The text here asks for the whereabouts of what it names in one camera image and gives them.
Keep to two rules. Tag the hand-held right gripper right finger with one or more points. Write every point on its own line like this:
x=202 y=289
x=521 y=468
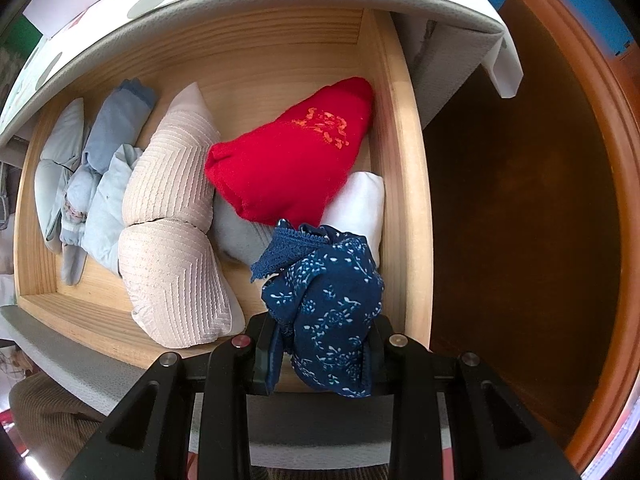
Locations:
x=382 y=360

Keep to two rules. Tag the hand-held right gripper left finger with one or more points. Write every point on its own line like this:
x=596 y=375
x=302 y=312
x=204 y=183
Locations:
x=262 y=355

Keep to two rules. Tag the navy floral underwear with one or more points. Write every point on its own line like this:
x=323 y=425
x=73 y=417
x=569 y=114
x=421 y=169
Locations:
x=330 y=310

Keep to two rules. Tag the grey underwear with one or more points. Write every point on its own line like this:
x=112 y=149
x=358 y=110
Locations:
x=240 y=235

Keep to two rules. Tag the red underwear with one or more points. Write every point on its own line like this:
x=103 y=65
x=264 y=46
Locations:
x=285 y=160

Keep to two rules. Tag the beige textured bra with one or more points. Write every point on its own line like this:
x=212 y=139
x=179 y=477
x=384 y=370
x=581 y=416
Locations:
x=170 y=180

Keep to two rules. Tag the light blue underwear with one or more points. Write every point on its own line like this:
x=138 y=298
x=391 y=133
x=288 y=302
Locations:
x=107 y=210

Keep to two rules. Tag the white patterned-waistband underwear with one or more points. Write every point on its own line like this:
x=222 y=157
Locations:
x=75 y=210

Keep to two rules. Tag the pale grey bra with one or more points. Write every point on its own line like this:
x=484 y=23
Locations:
x=62 y=160

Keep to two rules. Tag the wooden drawer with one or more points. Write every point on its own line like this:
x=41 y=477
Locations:
x=280 y=55

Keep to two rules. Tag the green foam wall mat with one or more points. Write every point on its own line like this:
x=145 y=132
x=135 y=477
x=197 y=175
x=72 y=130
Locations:
x=20 y=27

